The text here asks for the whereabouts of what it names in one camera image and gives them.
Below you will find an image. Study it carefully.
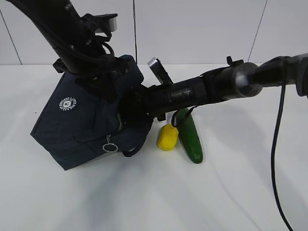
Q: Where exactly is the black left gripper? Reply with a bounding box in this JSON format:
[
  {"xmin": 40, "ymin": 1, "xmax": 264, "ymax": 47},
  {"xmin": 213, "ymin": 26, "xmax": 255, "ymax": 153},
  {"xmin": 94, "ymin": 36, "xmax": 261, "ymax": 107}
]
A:
[{"xmin": 53, "ymin": 57, "xmax": 129, "ymax": 96}]

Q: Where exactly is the yellow lemon-shaped toy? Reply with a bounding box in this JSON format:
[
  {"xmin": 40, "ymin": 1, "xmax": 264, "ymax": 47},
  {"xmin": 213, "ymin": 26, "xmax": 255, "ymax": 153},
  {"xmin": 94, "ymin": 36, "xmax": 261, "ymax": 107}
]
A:
[{"xmin": 157, "ymin": 124, "xmax": 179, "ymax": 151}]

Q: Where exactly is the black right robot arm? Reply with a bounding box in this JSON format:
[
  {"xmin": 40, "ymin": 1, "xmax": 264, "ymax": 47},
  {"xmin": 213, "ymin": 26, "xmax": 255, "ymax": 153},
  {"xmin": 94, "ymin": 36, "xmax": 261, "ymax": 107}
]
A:
[{"xmin": 119, "ymin": 53, "xmax": 308, "ymax": 119}]

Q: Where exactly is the green cucumber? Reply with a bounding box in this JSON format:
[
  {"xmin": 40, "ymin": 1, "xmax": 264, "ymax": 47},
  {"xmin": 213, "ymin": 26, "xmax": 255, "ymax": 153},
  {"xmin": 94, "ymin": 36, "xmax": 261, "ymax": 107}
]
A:
[{"xmin": 177, "ymin": 114, "xmax": 204, "ymax": 164}]

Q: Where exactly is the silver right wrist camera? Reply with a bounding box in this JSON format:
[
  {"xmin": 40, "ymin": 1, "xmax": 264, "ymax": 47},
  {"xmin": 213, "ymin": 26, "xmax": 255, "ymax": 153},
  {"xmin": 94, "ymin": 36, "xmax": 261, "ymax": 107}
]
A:
[{"xmin": 147, "ymin": 57, "xmax": 173, "ymax": 85}]

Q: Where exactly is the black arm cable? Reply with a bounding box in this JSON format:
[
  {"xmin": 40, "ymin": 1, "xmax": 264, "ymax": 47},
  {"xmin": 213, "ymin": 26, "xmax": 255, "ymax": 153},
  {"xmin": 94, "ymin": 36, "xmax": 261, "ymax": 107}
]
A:
[
  {"xmin": 40, "ymin": 19, "xmax": 115, "ymax": 64},
  {"xmin": 270, "ymin": 57, "xmax": 295, "ymax": 231}
]

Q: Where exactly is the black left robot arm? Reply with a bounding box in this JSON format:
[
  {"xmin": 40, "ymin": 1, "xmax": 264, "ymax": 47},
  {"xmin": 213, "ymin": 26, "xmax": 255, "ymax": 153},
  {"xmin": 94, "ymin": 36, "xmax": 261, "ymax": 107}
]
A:
[{"xmin": 10, "ymin": 0, "xmax": 128, "ymax": 102}]

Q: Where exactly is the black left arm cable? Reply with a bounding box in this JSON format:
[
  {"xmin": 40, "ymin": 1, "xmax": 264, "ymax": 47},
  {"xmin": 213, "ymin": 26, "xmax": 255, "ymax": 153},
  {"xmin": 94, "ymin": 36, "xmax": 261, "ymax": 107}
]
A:
[{"xmin": 40, "ymin": 19, "xmax": 115, "ymax": 64}]

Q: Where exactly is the dark navy lunch bag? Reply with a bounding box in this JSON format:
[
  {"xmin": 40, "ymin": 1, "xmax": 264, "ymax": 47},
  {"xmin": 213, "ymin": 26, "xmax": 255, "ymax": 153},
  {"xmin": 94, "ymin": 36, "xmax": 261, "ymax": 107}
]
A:
[{"xmin": 30, "ymin": 55, "xmax": 153, "ymax": 170}]

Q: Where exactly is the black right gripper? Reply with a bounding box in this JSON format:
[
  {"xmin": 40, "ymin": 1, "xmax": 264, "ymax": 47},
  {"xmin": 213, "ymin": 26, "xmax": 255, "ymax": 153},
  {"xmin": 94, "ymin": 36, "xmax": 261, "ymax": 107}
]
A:
[{"xmin": 119, "ymin": 84, "xmax": 166, "ymax": 124}]

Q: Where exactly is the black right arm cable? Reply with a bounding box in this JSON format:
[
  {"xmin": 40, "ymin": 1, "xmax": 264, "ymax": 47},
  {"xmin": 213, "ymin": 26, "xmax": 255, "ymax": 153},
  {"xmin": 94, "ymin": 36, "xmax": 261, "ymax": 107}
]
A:
[{"xmin": 270, "ymin": 57, "xmax": 295, "ymax": 231}]

